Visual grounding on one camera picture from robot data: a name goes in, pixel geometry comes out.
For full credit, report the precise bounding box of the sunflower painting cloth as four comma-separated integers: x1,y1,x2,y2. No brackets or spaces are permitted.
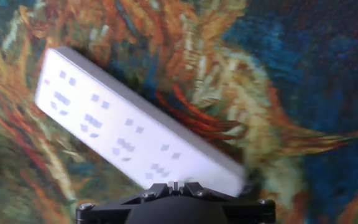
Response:
0,0,358,224

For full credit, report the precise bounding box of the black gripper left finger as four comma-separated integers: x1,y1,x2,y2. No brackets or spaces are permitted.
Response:
75,181,177,224

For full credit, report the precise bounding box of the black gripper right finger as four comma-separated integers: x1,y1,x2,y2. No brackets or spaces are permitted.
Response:
175,181,277,224

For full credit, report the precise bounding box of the white power strip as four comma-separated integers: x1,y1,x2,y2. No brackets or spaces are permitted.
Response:
34,45,249,198

